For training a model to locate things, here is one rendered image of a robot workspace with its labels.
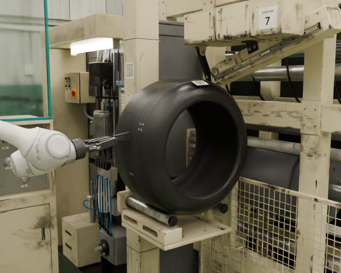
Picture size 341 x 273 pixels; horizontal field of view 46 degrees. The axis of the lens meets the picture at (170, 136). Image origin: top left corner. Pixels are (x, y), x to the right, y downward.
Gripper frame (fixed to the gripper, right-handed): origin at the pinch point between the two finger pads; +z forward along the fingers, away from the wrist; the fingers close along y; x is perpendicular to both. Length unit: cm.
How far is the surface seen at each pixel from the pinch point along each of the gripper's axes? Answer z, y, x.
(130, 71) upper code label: 26.8, 33.2, -22.7
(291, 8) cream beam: 61, -35, -40
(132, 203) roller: 10.3, 19.0, 35.7
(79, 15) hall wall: 393, 897, -139
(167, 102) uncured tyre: 16.5, -9.9, -11.3
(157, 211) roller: 11.4, -0.2, 34.5
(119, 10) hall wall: 508, 885, -144
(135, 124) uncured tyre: 6.0, -1.7, -4.2
